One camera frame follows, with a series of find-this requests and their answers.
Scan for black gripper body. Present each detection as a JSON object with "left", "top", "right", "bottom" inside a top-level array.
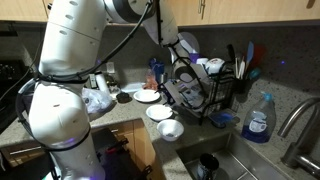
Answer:
[{"left": 157, "top": 81, "right": 179, "bottom": 101}]

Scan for small white ceramic bowl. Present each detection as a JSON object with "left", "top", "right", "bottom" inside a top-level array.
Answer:
[{"left": 156, "top": 119, "right": 185, "bottom": 143}]

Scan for purple bowl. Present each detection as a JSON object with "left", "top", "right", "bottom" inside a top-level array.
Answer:
[{"left": 189, "top": 52, "right": 201, "bottom": 64}]

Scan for large white plate in rack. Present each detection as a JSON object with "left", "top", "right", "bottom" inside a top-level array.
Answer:
[{"left": 176, "top": 31, "right": 201, "bottom": 54}]

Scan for plastic bag with orange contents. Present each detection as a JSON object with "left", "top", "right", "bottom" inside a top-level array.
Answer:
[{"left": 143, "top": 69, "right": 160, "bottom": 92}]

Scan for small black round object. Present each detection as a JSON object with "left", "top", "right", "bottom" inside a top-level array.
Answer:
[{"left": 116, "top": 92, "right": 132, "bottom": 104}]

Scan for plain white mug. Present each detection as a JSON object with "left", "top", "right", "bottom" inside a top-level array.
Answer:
[{"left": 195, "top": 57, "right": 209, "bottom": 67}]

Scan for wooden lower cabinets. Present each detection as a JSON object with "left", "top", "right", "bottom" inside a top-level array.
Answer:
[{"left": 0, "top": 118, "right": 168, "bottom": 180}]

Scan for wooden cabinets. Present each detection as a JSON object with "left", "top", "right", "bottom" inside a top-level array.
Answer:
[
  {"left": 0, "top": 118, "right": 168, "bottom": 180},
  {"left": 0, "top": 0, "right": 320, "bottom": 28}
]

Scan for clear plastic container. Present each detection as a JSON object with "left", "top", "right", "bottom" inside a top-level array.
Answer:
[{"left": 209, "top": 109, "right": 241, "bottom": 129}]

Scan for white mug with print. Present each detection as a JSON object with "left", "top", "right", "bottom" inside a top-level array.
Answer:
[{"left": 204, "top": 57, "right": 228, "bottom": 76}]

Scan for white cylinder roll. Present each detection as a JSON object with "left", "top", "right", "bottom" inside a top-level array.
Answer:
[{"left": 94, "top": 71, "right": 111, "bottom": 94}]

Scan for clear plastic bag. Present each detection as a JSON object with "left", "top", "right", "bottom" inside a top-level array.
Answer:
[{"left": 81, "top": 87, "right": 114, "bottom": 115}]

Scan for black utensil holder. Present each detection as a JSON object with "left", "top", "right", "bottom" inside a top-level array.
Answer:
[{"left": 233, "top": 77, "right": 253, "bottom": 96}]

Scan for black spatula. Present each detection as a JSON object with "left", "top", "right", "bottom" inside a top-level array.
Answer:
[{"left": 227, "top": 43, "right": 238, "bottom": 79}]

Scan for white utensil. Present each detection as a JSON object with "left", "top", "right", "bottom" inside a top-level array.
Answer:
[{"left": 237, "top": 56, "right": 247, "bottom": 80}]

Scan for black robot stand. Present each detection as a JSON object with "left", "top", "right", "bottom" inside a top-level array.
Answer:
[{"left": 89, "top": 128, "right": 151, "bottom": 180}]

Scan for teal utensil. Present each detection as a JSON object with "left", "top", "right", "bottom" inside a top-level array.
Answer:
[{"left": 248, "top": 67, "right": 263, "bottom": 81}]

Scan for blue dish soap bottle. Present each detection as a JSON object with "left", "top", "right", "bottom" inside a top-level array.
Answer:
[{"left": 241, "top": 91, "right": 278, "bottom": 144}]

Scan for stainless steel sink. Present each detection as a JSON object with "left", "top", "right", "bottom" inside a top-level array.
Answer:
[{"left": 176, "top": 131, "right": 291, "bottom": 180}]

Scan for blue spatula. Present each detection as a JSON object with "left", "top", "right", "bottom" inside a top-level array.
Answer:
[{"left": 245, "top": 40, "right": 256, "bottom": 73}]

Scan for red spatula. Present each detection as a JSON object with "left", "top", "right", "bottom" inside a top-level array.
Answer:
[{"left": 251, "top": 44, "right": 267, "bottom": 73}]

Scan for wooden upper cabinets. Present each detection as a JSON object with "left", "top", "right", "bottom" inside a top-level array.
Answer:
[{"left": 0, "top": 0, "right": 320, "bottom": 28}]

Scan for steel kitchen faucet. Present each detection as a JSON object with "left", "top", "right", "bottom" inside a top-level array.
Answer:
[{"left": 277, "top": 96, "right": 320, "bottom": 179}]

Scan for black wire dish rack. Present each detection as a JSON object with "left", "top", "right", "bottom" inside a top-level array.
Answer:
[{"left": 164, "top": 53, "right": 239, "bottom": 127}]

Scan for white wall outlet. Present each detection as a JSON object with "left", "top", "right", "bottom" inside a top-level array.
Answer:
[{"left": 106, "top": 61, "right": 116, "bottom": 74}]

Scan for steel cabinet handle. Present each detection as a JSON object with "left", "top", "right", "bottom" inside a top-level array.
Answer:
[{"left": 198, "top": 0, "right": 207, "bottom": 20}]

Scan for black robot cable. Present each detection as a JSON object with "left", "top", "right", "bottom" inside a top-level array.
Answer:
[{"left": 16, "top": 0, "right": 204, "bottom": 154}]

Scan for steel drawer handle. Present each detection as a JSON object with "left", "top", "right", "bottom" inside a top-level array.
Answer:
[{"left": 9, "top": 145, "right": 43, "bottom": 157}]

